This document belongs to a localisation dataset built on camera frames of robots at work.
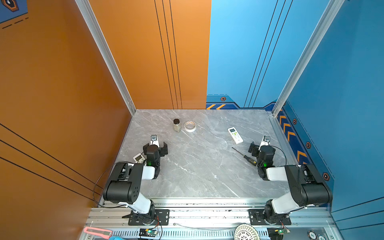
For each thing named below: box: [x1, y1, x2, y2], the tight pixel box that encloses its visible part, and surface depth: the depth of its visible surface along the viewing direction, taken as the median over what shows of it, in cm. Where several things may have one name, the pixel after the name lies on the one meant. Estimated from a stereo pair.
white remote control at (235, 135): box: [227, 126, 244, 145], surface depth 107 cm
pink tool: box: [83, 226, 113, 240], surface depth 71 cm
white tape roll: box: [184, 120, 197, 133], surface depth 112 cm
